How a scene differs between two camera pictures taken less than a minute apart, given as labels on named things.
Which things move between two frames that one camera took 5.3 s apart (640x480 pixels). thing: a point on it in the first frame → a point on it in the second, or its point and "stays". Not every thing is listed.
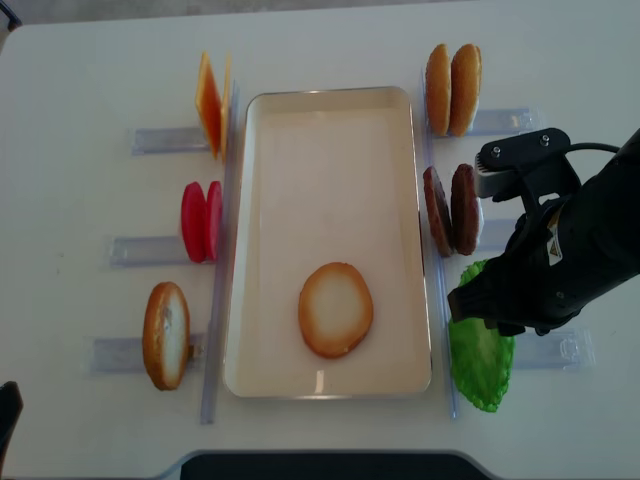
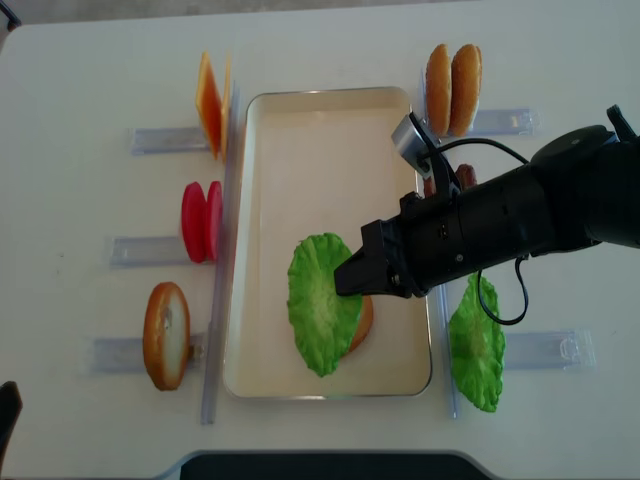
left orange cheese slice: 208,101 stays
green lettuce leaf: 482,359 → 326,323
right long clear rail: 446,307 stays
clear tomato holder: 147,251 stays
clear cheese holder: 169,140 stays
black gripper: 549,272 → 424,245
